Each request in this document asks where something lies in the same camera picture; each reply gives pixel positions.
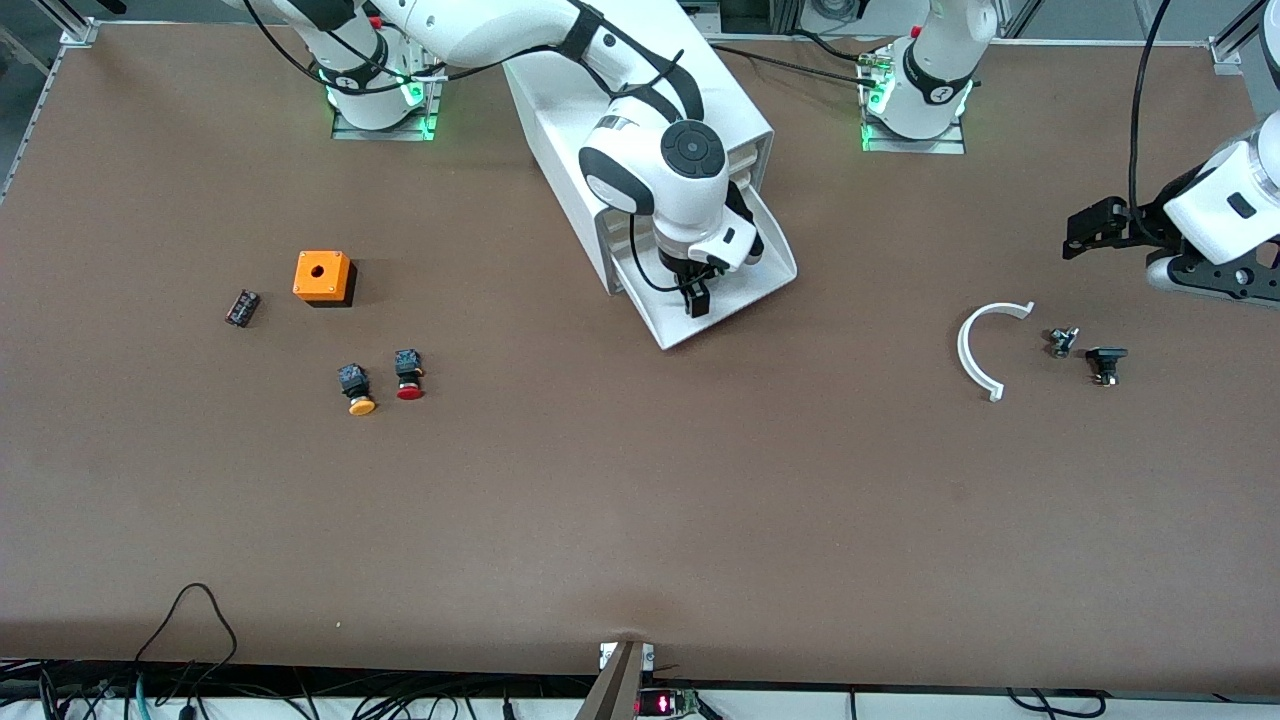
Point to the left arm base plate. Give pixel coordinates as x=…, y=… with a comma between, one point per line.
x=950, y=145

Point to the black push button part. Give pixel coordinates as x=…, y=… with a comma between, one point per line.
x=1105, y=362

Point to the red LED display module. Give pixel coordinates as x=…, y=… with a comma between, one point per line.
x=665, y=703

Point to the aluminium frame profile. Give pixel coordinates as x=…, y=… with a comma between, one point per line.
x=1235, y=40
x=70, y=25

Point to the small black terminal block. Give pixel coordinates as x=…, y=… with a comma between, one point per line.
x=243, y=308

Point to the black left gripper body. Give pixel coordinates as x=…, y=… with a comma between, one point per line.
x=1147, y=222

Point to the small grey metal part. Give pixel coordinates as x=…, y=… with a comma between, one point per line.
x=1062, y=341

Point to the white curved plastic arc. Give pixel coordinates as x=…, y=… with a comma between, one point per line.
x=965, y=350

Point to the yellow push button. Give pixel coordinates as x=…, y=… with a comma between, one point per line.
x=356, y=388

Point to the wooden camera mount post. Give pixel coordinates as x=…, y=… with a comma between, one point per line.
x=615, y=685

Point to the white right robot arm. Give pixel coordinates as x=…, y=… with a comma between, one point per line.
x=680, y=190

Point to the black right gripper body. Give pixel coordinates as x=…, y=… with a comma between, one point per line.
x=681, y=270

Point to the red push button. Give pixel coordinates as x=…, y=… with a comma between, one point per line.
x=408, y=374

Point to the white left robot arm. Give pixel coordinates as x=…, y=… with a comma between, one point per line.
x=1225, y=190

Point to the white drawer cabinet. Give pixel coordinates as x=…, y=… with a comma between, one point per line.
x=560, y=130

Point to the orange box with hole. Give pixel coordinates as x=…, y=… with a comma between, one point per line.
x=322, y=277

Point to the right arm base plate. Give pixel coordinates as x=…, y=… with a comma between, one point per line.
x=432, y=110

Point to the lowest white drawer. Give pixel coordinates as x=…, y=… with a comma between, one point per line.
x=740, y=300

